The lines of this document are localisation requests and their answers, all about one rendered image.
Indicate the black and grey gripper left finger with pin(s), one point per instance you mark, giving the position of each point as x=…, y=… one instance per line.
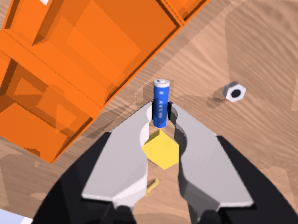
x=111, y=172

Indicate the orange rack of bins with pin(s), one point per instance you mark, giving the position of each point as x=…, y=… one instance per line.
x=86, y=51

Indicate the blue aa battery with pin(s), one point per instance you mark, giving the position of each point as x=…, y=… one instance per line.
x=160, y=99

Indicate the white hex nut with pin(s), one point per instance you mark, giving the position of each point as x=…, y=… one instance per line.
x=234, y=91

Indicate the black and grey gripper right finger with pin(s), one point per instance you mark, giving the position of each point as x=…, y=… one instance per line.
x=214, y=175

